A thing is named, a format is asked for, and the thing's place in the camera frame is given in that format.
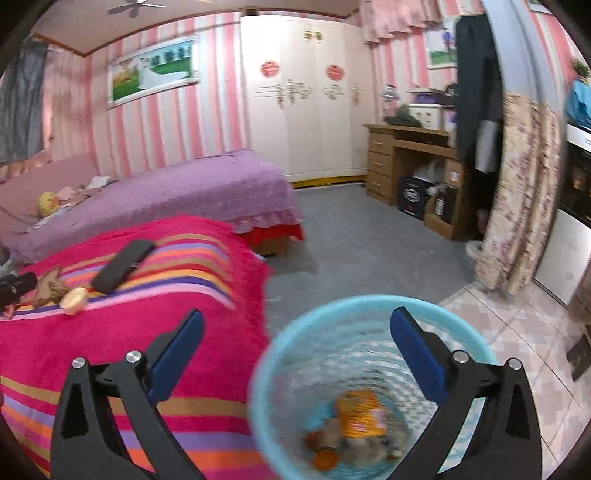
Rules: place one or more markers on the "black hanging coat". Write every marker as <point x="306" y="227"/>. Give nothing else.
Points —
<point x="479" y="104"/>

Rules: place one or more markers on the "pink headboard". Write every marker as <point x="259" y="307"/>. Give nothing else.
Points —
<point x="19" y="195"/>

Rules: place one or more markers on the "small framed photo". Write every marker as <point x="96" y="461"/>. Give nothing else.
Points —
<point x="440" y="43"/>

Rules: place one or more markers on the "wooden desk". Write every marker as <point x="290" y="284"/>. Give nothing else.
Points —
<point x="400" y="151"/>

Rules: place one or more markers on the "dark grey window curtain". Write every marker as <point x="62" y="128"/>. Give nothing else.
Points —
<point x="22" y="103"/>

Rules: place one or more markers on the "white storage box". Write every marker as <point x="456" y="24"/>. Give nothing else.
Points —
<point x="431" y="116"/>

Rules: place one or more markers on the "striped pink blanket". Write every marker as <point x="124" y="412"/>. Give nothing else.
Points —
<point x="196" y="264"/>

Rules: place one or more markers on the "white wardrobe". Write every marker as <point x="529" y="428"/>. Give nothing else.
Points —
<point x="310" y="94"/>

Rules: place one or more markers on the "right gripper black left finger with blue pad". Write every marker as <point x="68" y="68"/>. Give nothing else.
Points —
<point x="86" y="442"/>

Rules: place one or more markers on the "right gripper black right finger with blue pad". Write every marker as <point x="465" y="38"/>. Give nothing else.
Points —
<point x="506" y="442"/>

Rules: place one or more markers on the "ceiling fan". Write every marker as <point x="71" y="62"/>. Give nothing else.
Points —
<point x="133" y="7"/>

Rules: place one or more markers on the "framed wedding photo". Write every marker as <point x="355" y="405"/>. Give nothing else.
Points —
<point x="155" y="69"/>

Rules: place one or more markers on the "black box under desk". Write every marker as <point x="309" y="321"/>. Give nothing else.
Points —
<point x="413" y="195"/>

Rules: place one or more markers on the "pink window valance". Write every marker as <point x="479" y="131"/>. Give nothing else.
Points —
<point x="385" y="19"/>

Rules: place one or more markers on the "brown paper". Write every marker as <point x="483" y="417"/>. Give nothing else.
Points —
<point x="50" y="289"/>

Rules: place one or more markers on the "yellow duck plush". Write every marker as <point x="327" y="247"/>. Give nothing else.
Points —
<point x="48" y="204"/>

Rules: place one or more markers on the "orange snack wrapper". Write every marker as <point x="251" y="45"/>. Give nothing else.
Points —
<point x="361" y="415"/>

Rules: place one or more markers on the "floral curtain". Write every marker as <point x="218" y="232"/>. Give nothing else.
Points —
<point x="521" y="217"/>

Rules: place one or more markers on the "light blue trash basket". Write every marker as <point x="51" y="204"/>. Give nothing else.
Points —
<point x="345" y="346"/>

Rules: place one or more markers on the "purple bedspread bed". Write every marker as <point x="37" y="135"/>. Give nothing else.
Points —
<point x="240" y="188"/>

